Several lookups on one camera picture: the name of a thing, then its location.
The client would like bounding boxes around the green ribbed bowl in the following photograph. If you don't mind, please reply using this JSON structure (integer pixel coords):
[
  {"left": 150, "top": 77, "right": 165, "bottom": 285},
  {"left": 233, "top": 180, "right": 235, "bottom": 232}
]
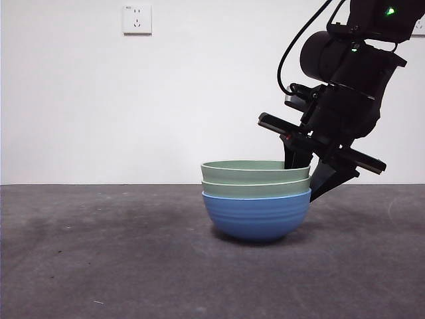
[
  {"left": 201, "top": 175, "right": 312, "bottom": 201},
  {"left": 200, "top": 160, "right": 311, "bottom": 183}
]

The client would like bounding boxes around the blue ribbed bowl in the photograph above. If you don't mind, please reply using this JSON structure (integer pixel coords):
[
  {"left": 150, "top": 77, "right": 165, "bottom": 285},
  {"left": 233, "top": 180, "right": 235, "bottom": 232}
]
[{"left": 201, "top": 188, "right": 313, "bottom": 243}]

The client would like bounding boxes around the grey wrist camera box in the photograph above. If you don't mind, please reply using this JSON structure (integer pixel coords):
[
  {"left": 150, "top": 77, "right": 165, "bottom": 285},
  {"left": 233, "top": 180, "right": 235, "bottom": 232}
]
[{"left": 284, "top": 82, "right": 323, "bottom": 112}]

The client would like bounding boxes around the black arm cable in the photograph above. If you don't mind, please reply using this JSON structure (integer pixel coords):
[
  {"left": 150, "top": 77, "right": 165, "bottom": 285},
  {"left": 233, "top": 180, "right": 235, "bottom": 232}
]
[{"left": 276, "top": 0, "right": 345, "bottom": 97}]

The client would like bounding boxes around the white wall socket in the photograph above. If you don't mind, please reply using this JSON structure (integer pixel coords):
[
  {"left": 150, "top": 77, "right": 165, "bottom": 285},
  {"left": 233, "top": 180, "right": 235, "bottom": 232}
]
[
  {"left": 411, "top": 17, "right": 425, "bottom": 37},
  {"left": 122, "top": 4, "right": 153, "bottom": 36}
]

